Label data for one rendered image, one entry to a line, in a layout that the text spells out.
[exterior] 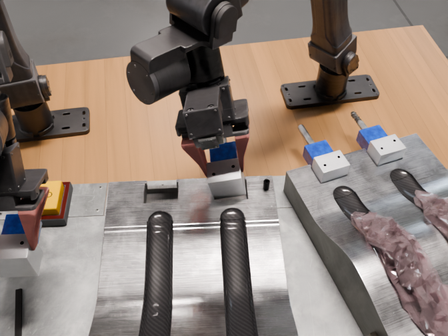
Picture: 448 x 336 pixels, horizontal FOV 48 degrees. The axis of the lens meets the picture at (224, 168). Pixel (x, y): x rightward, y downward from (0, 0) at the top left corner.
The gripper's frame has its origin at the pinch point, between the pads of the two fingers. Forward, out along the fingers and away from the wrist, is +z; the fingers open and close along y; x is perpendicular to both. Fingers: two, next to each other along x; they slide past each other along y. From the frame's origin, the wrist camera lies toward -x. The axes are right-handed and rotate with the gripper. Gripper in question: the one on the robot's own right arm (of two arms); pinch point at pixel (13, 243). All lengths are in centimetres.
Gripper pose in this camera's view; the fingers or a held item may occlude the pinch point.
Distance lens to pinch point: 72.0
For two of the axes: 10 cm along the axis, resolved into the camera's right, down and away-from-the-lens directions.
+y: 10.0, -0.4, 0.4
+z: 0.1, 9.1, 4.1
